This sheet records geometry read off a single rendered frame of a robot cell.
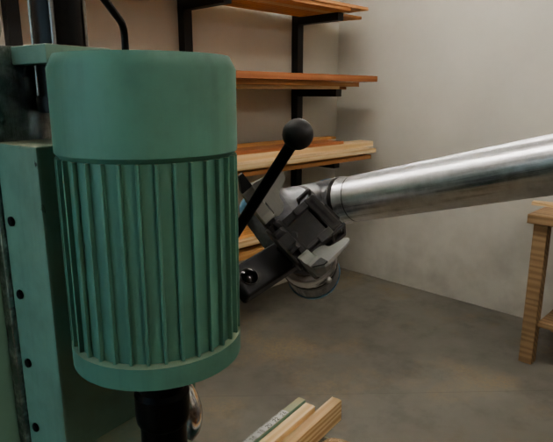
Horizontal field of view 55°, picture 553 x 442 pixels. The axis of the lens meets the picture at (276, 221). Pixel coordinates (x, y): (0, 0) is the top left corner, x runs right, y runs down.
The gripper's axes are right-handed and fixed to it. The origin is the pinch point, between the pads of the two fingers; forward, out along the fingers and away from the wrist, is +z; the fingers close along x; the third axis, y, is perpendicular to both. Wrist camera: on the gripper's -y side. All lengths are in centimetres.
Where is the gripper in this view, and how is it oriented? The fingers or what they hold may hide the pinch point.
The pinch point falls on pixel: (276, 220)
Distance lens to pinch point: 61.0
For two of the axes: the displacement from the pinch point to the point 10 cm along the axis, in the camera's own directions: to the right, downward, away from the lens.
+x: 6.5, 6.9, -3.2
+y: 7.4, -6.6, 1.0
